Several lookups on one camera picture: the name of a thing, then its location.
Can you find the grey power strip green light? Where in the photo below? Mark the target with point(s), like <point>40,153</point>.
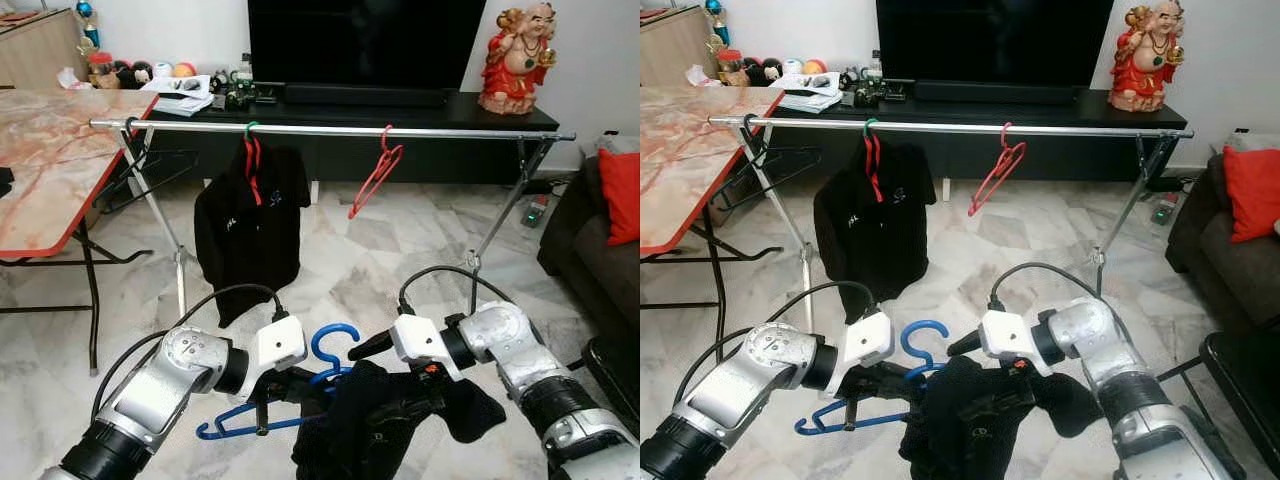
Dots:
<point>1165,208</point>
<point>535,212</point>

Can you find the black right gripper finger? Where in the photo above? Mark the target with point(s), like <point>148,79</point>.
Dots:
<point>375,348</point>
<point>968,345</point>

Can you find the dark brown sofa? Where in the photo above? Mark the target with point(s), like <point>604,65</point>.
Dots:
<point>590,265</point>
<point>1230,275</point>

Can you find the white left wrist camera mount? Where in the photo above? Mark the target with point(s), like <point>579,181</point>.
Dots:
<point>868,340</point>
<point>280,342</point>

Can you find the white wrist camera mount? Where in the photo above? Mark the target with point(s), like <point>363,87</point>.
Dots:
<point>1008,335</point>
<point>420,338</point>
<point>868,340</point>
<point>280,342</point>

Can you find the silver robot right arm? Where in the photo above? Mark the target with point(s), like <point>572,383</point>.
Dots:
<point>1130,370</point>
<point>540,370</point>

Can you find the orange yellow ball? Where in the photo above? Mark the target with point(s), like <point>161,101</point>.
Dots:
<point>814,67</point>
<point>184,70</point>

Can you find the navy blue polo shirt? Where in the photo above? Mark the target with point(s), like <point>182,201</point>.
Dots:
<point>380,430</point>
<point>980,430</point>

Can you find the black metal side table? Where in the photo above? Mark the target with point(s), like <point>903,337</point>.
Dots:
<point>1245,380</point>
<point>615,370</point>

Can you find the pink tissue packet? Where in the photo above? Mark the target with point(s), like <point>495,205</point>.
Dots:
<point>702,77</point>
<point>73,80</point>

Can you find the black polo shirt red placket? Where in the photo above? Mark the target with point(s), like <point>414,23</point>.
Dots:
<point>250,240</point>
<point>870,235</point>

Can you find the black soundbar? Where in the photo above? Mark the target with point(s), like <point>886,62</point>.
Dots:
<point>995,93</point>
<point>365,96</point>

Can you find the blue plastic hanger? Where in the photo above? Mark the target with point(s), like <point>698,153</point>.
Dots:
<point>830,424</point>
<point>230,429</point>

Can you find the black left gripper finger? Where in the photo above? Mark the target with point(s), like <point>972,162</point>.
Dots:
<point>262,415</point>
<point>852,412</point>

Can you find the red lidded jar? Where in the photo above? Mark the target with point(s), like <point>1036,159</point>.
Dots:
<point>100,65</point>
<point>729,62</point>

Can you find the blue gold hanging ornament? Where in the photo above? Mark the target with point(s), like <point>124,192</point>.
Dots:
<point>715,13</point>
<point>87,15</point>

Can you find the small clear bottle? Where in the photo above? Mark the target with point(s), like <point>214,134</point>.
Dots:
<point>244,70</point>
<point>873,67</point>

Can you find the red sofa cushion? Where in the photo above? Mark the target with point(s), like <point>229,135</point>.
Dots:
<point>1255,190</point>
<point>620,195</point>

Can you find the white blue ball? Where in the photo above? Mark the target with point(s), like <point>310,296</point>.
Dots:
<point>162,70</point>
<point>791,67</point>

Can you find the black television console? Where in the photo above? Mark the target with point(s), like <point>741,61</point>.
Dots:
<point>440,160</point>
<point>1060,155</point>

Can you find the red plastic hanger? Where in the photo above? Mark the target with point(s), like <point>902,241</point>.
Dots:
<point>375,180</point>
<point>997,175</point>

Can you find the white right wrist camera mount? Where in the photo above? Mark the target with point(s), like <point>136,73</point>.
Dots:
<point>1008,335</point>
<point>420,338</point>

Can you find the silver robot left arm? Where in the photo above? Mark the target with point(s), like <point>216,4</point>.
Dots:
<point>740,390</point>
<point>150,390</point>

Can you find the black electronic gadget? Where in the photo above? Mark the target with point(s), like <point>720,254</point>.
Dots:
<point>264,96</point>
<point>860,92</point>
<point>230,95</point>
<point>894,93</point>

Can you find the silver metal clothes rack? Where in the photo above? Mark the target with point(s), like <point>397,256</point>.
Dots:
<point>950,127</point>
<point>330,129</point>

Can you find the green plastic hanger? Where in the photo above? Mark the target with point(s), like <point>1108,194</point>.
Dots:
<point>871,122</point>
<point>251,125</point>

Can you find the red laughing buddha statue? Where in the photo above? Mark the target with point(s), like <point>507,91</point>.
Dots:
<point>1142,75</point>
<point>515,80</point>

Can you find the white paper booklet stack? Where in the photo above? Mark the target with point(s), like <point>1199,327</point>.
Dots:
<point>806,95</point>
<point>178,98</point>

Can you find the marble pattern folding table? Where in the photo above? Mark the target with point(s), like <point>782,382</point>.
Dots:
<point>690,160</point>
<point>60,160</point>

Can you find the black round plush toy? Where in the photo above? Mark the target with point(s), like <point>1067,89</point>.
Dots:
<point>771,68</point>
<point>752,69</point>
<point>141,71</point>
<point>122,72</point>

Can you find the light wooden cabinet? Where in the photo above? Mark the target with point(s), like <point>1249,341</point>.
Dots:
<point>675,52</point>
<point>40,55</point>

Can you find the black plastic hanger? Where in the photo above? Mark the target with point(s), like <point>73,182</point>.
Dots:
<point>750,124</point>
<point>131,128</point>

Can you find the black flat television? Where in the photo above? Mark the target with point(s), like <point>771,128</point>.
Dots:
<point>365,45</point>
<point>995,42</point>

